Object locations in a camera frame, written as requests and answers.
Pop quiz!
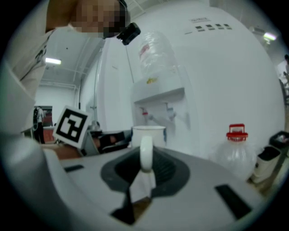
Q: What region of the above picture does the white cup black rim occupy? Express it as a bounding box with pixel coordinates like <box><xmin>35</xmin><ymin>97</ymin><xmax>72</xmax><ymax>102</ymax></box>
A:
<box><xmin>131</xmin><ymin>125</ymin><xmax>167</xmax><ymax>174</ymax></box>

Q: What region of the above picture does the black wall cable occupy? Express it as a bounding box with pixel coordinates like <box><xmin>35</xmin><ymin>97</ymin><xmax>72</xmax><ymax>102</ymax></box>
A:
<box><xmin>125</xmin><ymin>44</ymin><xmax>135</xmax><ymax>84</ymax></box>

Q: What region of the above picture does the white water dispenser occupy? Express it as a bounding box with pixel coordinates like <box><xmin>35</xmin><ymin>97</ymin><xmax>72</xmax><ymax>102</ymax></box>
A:
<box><xmin>131</xmin><ymin>65</ymin><xmax>200</xmax><ymax>158</ymax></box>

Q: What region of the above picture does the white trash bin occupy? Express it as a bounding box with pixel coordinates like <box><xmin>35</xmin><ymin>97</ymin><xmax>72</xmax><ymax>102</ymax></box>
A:
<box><xmin>250</xmin><ymin>145</ymin><xmax>282</xmax><ymax>185</ymax></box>

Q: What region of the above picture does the grey wall pipe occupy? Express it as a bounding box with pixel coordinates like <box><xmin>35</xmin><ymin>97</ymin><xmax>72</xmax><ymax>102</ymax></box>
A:
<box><xmin>90</xmin><ymin>45</ymin><xmax>101</xmax><ymax>127</ymax></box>

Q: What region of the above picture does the black head camera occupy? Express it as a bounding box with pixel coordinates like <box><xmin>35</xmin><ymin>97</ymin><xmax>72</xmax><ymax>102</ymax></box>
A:
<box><xmin>116</xmin><ymin>22</ymin><xmax>142</xmax><ymax>46</ymax></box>

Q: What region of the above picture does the large clear water bottle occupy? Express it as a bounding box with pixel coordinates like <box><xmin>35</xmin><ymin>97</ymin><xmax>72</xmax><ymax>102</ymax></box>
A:
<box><xmin>138</xmin><ymin>31</ymin><xmax>179</xmax><ymax>79</ymax></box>

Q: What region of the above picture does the clear water jug red cap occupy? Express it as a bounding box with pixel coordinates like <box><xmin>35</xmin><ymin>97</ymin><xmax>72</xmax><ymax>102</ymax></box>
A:
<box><xmin>210</xmin><ymin>123</ymin><xmax>257</xmax><ymax>181</ymax></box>

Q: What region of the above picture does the person's light shirt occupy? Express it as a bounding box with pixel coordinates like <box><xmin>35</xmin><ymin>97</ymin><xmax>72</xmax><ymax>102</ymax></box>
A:
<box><xmin>0</xmin><ymin>0</ymin><xmax>77</xmax><ymax>136</ymax></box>

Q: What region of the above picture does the red dispenser tap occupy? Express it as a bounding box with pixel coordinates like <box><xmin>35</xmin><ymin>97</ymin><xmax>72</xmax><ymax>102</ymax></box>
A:
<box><xmin>139</xmin><ymin>106</ymin><xmax>154</xmax><ymax>124</ymax></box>

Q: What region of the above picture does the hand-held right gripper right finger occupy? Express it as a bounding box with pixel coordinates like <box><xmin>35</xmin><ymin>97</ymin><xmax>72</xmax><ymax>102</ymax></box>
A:
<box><xmin>133</xmin><ymin>146</ymin><xmax>270</xmax><ymax>231</ymax></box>

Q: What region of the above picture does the ceiling light panel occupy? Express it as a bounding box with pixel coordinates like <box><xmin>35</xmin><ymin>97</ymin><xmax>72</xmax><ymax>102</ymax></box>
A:
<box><xmin>45</xmin><ymin>57</ymin><xmax>62</xmax><ymax>65</ymax></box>
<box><xmin>263</xmin><ymin>32</ymin><xmax>277</xmax><ymax>42</ymax></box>

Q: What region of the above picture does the blue dispenser tap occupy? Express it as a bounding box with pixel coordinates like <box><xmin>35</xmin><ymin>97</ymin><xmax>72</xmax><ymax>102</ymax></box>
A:
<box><xmin>164</xmin><ymin>102</ymin><xmax>177</xmax><ymax>121</ymax></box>

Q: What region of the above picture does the person's left forearm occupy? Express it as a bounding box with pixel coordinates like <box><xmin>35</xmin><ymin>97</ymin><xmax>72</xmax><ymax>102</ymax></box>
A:
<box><xmin>42</xmin><ymin>143</ymin><xmax>83</xmax><ymax>160</ymax></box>

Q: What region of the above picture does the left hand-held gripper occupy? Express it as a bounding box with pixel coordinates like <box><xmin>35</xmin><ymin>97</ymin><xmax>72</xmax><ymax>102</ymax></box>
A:
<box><xmin>53</xmin><ymin>105</ymin><xmax>133</xmax><ymax>157</ymax></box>

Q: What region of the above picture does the black trash bin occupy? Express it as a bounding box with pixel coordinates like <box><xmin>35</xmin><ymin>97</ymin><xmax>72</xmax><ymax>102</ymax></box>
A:
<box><xmin>270</xmin><ymin>130</ymin><xmax>289</xmax><ymax>149</ymax></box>

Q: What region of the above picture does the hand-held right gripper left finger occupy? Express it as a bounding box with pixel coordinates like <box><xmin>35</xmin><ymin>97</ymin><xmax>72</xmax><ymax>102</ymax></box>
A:
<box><xmin>45</xmin><ymin>147</ymin><xmax>141</xmax><ymax>231</ymax></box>

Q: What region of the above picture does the person's head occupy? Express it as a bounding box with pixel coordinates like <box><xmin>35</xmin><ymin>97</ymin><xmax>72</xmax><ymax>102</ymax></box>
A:
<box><xmin>46</xmin><ymin>0</ymin><xmax>131</xmax><ymax>39</ymax></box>

